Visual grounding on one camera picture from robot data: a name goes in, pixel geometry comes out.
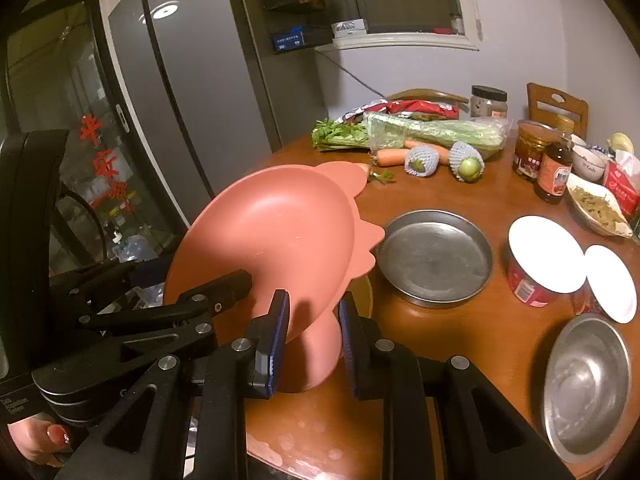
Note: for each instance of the red tissue pack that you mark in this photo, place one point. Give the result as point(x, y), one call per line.
point(622, 185)

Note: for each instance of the dark sauce bottle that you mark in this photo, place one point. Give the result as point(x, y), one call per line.
point(554, 175)

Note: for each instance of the blue box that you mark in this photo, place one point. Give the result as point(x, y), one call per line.
point(289, 40)

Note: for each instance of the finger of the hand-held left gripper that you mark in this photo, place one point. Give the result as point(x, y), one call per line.
point(232, 287)
point(115, 275)

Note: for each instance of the white box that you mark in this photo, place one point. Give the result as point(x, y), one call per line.
point(350, 27)

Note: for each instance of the white printed bowl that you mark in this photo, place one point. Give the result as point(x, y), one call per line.
point(590, 162)

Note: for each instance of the grey refrigerator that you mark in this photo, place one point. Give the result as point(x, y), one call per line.
point(210, 85)

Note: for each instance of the white dish of vegetables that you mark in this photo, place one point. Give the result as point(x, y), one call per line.
point(597, 205)

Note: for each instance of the glass jar with black lid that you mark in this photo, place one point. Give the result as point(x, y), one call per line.
point(489, 102)

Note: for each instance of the wooden chair back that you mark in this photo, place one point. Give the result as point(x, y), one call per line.
point(557, 105)

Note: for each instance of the dark glass door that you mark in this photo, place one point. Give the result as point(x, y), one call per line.
point(60, 85)

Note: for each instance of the person's left hand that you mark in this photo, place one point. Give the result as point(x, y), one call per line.
point(42, 440)

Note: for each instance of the red paper decoration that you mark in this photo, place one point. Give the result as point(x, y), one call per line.
point(107, 160)

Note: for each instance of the flat steel pan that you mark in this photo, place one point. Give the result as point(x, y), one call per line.
point(432, 260)

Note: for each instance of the pink chicken-shaped plate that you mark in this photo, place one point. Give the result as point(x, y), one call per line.
point(270, 230)

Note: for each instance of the plastic water bottle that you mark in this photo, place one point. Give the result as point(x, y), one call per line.
point(132, 250)

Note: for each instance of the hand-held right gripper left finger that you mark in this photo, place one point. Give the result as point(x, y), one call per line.
point(273, 345)

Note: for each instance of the small carrot with greens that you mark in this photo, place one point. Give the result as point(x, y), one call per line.
point(382, 176)

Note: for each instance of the chili sauce jar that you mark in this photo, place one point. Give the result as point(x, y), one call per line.
point(530, 152)

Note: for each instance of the pink scalloped plate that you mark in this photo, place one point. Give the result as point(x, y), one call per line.
point(365, 240)

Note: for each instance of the red snack bag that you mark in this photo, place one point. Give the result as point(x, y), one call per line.
point(415, 106)

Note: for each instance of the bottle with yellow cap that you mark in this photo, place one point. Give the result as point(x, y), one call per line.
point(565, 125)

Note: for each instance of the celery in plastic bag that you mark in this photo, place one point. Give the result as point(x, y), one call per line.
point(435, 130)

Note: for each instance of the large steel bowl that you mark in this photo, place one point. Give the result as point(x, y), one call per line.
point(585, 390)

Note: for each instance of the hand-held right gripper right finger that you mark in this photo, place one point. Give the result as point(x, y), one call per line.
point(350, 355)

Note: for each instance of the green fruit in foam net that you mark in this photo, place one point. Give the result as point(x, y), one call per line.
point(421, 161)
point(467, 162)

